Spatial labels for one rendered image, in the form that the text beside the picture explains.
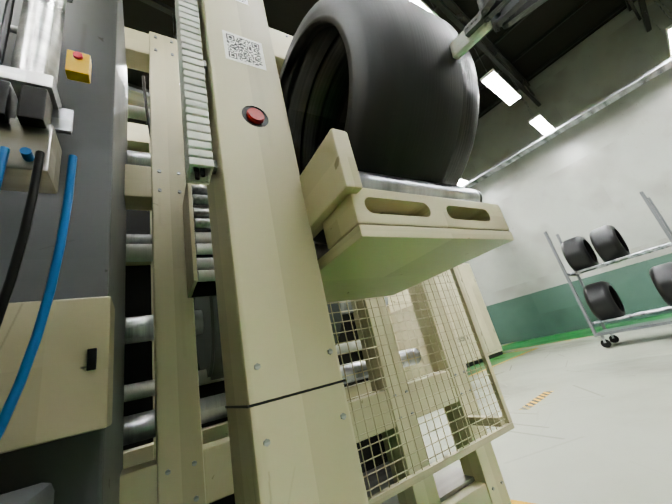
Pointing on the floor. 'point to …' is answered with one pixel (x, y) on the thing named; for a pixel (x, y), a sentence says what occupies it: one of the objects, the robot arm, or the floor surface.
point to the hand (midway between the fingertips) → (469, 36)
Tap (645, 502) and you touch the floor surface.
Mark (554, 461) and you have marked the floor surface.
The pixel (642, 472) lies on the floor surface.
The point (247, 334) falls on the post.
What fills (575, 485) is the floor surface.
